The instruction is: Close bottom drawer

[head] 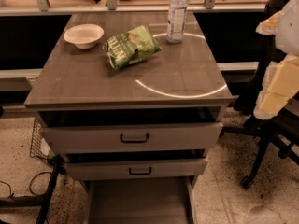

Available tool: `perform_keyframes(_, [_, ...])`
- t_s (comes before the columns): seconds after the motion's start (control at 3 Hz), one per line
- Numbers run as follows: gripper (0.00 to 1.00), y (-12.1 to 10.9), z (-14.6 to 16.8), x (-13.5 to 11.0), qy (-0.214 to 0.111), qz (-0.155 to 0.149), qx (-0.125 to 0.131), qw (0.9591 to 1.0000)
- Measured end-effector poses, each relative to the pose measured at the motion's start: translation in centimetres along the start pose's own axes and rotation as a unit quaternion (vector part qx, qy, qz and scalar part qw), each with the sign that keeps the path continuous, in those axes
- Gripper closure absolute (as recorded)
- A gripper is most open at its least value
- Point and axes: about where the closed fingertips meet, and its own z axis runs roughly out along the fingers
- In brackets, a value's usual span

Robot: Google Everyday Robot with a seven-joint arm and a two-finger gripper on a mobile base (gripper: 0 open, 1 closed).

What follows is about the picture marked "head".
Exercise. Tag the grey drawer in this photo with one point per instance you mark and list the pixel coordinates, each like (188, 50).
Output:
(165, 200)
(131, 130)
(144, 164)

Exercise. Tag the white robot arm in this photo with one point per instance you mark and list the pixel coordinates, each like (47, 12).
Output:
(281, 80)

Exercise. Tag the grey wooden drawer cabinet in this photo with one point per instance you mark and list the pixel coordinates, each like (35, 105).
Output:
(179, 76)

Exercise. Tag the green chip bag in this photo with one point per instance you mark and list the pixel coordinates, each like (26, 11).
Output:
(131, 47)

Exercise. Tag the clear plastic water bottle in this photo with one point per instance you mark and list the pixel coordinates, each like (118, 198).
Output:
(177, 13)

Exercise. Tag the white paper bowl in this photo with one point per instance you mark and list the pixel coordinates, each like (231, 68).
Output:
(84, 36)

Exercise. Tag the black office chair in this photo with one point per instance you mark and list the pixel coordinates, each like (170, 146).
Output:
(282, 130)

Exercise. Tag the black stand leg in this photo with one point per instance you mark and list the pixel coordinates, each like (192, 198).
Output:
(42, 200)

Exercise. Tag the wire mesh basket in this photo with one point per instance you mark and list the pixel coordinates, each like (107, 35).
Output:
(39, 148)

